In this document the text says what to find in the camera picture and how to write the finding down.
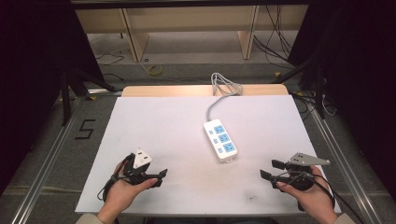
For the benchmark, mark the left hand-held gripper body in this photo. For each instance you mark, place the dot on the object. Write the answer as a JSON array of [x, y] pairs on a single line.
[[140, 159]]

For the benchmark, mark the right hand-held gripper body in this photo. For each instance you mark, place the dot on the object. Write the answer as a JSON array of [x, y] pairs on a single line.
[[303, 168]]

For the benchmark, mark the white power strip blue sockets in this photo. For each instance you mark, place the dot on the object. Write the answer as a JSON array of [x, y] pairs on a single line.
[[220, 140]]

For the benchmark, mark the person's right hand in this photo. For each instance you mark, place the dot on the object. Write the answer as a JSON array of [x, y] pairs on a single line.
[[309, 199]]

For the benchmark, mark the person's left hand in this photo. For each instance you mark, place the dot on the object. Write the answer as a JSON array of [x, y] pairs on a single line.
[[123, 194]]

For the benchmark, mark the black metal stand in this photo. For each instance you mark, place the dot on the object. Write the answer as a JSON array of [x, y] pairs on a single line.
[[314, 84], [70, 93]]

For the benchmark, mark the yellow tape roll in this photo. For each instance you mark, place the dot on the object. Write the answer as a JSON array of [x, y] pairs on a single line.
[[155, 70]]

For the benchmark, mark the black curtain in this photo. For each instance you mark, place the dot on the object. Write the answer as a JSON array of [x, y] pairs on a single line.
[[358, 77], [34, 77]]

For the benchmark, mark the light wooden shelf unit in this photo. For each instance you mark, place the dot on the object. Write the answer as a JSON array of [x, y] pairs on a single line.
[[190, 18]]

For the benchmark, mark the aluminium floor rail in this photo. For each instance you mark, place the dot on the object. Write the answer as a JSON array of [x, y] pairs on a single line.
[[46, 161], [342, 161]]

